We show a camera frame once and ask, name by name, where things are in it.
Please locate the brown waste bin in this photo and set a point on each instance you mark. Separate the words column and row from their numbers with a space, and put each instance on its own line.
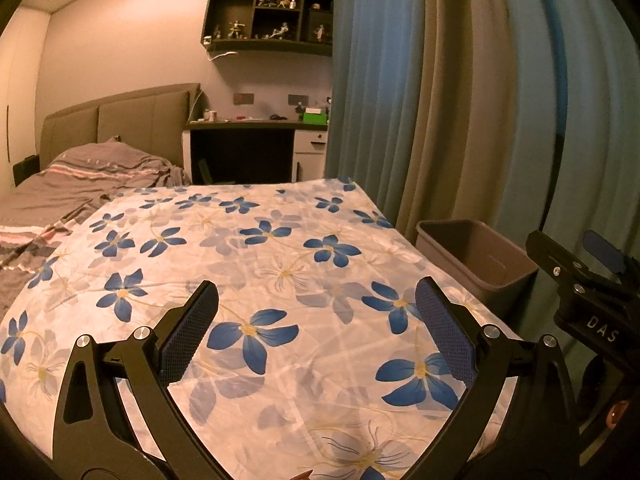
column 475, row 280

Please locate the blue floral bedsheet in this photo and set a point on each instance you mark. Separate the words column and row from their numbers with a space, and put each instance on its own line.
column 280, row 270

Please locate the green box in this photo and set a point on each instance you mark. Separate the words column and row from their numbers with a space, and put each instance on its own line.
column 315, row 118

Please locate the wall socket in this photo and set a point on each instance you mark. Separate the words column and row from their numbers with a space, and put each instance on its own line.
column 296, row 99
column 243, row 98

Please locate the brown padded headboard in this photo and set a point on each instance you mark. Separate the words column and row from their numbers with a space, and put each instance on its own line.
column 140, row 115

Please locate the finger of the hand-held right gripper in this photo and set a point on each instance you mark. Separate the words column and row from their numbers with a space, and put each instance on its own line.
column 550, row 250
column 602, row 251

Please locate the white wardrobe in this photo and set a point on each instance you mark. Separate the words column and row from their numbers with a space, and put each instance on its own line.
column 20, row 85

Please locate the white drawer cabinet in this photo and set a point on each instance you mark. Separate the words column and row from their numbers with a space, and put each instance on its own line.
column 310, row 152

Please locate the blue curtain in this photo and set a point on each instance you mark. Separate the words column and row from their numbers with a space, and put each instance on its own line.
column 600, row 85
column 375, row 85

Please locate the black nightstand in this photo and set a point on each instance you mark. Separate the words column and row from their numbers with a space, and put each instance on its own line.
column 26, row 170

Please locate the dark wall shelf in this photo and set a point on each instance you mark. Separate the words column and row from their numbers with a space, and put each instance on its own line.
column 230, row 5

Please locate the beige curtain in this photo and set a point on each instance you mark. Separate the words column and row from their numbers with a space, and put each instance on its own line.
column 450, row 110

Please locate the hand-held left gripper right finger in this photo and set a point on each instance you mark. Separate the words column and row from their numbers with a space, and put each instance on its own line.
column 447, row 335

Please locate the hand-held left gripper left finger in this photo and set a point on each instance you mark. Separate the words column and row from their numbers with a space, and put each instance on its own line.
column 185, row 340

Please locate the grey striped duvet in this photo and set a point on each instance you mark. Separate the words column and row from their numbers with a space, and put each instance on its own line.
column 65, row 185

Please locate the group of small figurines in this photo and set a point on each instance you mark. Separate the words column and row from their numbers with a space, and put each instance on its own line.
column 280, row 32

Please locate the dark top desk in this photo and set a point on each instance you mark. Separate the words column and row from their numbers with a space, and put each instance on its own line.
column 240, row 125

